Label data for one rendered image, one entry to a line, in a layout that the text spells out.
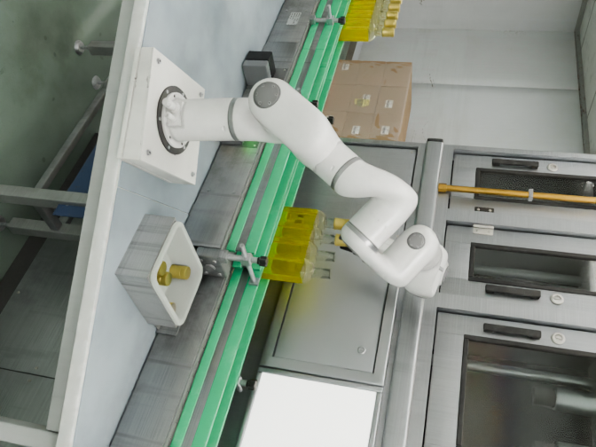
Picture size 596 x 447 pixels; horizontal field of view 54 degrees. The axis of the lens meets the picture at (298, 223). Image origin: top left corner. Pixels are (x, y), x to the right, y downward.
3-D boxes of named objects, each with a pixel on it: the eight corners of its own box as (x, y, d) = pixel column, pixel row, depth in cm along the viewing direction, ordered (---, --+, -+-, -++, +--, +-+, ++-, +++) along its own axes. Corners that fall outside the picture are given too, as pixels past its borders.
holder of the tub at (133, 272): (154, 333, 148) (183, 339, 146) (114, 273, 127) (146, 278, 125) (178, 278, 158) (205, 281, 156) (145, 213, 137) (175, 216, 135)
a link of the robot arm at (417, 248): (396, 205, 137) (353, 251, 138) (381, 177, 118) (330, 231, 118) (449, 251, 131) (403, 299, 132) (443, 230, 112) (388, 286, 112)
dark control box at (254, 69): (245, 85, 192) (270, 86, 190) (240, 65, 186) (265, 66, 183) (252, 70, 197) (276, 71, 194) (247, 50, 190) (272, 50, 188)
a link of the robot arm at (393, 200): (317, 192, 115) (370, 239, 110) (365, 141, 115) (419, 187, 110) (334, 208, 128) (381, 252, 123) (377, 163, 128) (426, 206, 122)
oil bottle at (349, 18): (325, 33, 237) (395, 34, 230) (324, 20, 232) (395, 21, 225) (327, 25, 240) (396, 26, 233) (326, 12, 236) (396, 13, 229)
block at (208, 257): (202, 277, 157) (226, 280, 155) (192, 256, 150) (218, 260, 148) (207, 266, 159) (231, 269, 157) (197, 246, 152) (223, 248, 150)
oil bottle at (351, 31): (322, 41, 233) (393, 43, 226) (320, 28, 229) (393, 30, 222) (325, 33, 236) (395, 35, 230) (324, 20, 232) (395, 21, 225)
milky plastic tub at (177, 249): (149, 325, 144) (182, 330, 141) (115, 274, 126) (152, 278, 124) (174, 267, 154) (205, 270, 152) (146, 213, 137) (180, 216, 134)
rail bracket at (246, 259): (228, 284, 157) (272, 289, 154) (213, 247, 144) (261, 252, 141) (231, 274, 159) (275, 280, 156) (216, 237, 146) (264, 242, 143)
